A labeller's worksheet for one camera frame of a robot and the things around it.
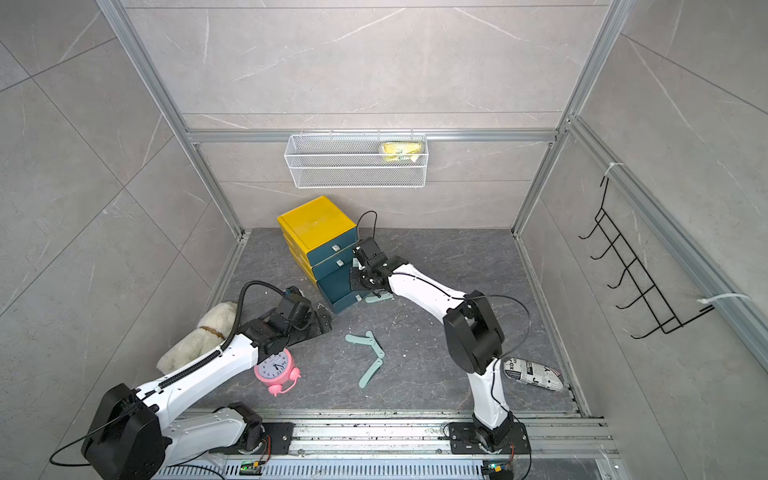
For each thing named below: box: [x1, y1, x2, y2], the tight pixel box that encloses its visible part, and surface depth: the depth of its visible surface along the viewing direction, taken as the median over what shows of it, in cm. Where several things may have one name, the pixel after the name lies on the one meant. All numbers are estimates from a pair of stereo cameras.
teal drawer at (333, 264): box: [312, 242, 357, 283], surface depth 96 cm
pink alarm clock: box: [253, 348, 302, 397], surface depth 83 cm
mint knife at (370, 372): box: [359, 358, 383, 388], surface depth 85 cm
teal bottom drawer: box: [317, 266, 369, 314], surface depth 98 cm
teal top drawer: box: [306, 226, 358, 267], surface depth 90 cm
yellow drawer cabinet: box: [277, 195, 358, 286], surface depth 95 cm
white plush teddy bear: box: [156, 301, 237, 375], surface depth 84 cm
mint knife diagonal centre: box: [366, 330, 385, 358], surface depth 90 cm
